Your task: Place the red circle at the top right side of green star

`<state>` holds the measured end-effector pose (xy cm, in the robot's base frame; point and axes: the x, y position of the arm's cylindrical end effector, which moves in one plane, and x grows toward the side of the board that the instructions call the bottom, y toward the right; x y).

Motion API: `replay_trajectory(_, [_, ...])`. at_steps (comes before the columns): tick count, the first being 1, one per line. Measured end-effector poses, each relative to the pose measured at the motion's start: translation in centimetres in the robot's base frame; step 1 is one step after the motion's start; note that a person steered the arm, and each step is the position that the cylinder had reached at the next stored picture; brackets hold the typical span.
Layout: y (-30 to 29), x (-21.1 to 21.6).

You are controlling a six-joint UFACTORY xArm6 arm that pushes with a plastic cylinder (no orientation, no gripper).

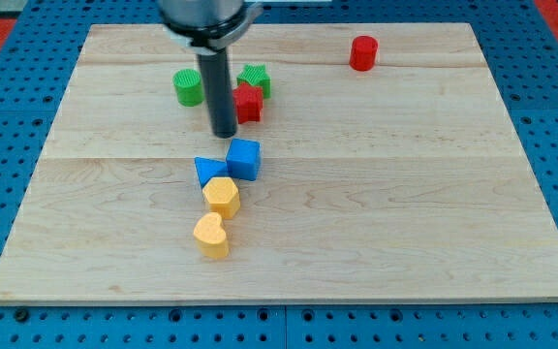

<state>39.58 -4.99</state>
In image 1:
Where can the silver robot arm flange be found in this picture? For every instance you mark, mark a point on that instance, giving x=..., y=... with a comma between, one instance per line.
x=207, y=26

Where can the red star block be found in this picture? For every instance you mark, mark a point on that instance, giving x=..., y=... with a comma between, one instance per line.
x=249, y=102

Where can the green star block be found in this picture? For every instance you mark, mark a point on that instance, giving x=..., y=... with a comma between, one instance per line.
x=256, y=75

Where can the blue cube block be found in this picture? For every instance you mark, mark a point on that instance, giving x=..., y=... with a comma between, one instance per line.
x=244, y=159

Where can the yellow hexagon block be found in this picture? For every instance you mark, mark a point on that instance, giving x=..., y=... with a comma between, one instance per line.
x=222, y=196

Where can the blue triangle block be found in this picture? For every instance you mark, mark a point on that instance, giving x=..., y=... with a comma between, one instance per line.
x=207, y=168

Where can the light wooden board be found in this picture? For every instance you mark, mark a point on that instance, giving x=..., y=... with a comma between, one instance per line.
x=403, y=184

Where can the yellow heart block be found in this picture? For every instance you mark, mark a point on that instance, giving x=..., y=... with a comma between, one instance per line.
x=211, y=237

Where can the green cylinder block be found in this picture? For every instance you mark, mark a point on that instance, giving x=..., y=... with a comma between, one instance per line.
x=188, y=87

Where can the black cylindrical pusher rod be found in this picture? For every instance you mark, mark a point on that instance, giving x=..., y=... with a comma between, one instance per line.
x=217, y=85

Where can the red cylinder block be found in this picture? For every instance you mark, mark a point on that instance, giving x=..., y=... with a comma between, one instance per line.
x=363, y=53

